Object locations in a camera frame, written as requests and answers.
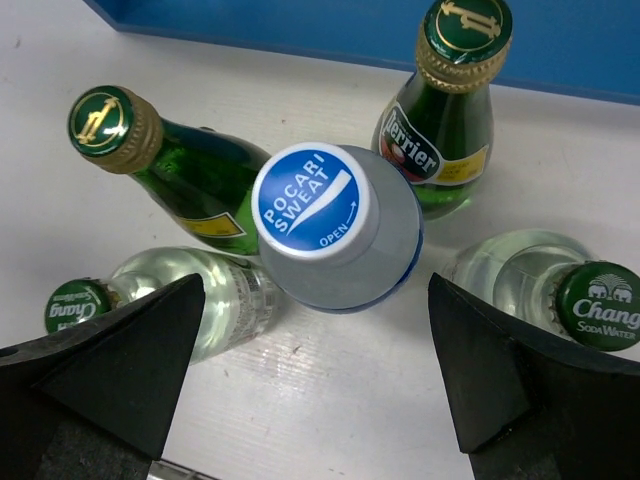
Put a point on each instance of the green Perrier bottle right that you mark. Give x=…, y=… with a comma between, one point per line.
x=438, y=130

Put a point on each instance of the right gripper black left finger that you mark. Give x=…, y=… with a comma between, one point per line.
x=96, y=401

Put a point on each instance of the aluminium rail frame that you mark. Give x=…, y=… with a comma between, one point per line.
x=165, y=470

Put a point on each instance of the green perrier bottle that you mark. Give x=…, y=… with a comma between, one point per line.
x=438, y=130
x=202, y=178

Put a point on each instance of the chang soda water bottle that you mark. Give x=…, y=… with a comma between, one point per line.
x=240, y=299
x=553, y=282

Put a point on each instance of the Chang soda water bottle right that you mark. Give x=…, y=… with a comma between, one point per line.
x=553, y=282

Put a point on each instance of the green Perrier bottle left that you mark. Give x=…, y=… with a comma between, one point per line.
x=202, y=178

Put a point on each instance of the Chang soda water bottle left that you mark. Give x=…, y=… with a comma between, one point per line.
x=240, y=299

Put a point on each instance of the blue and yellow shelf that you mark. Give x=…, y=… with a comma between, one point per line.
x=580, y=48

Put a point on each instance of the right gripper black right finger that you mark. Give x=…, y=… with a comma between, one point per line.
x=527, y=404

